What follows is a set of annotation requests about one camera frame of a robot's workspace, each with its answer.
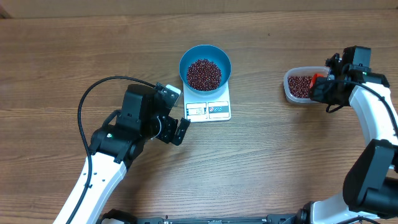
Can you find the red adzuki beans in container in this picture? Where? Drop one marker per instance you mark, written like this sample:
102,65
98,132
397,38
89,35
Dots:
299,86

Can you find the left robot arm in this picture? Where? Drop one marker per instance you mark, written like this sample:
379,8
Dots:
144,115

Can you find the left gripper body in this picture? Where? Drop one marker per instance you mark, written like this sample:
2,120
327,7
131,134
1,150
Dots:
166,129

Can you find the red beans in bowl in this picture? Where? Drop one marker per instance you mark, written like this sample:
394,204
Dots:
204,75

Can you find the red measuring scoop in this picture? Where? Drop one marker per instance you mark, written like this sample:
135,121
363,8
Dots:
314,79

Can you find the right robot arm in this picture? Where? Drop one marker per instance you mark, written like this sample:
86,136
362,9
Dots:
368,193

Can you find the clear plastic container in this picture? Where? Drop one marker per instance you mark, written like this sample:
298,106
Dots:
301,72

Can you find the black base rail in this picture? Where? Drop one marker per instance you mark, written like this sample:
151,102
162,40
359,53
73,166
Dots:
120,217

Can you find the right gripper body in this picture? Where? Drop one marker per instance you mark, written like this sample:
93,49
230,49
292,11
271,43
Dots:
324,92

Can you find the blue bowl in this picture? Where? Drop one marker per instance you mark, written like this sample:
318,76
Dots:
211,53

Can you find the white digital kitchen scale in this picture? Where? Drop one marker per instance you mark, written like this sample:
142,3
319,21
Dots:
200,108

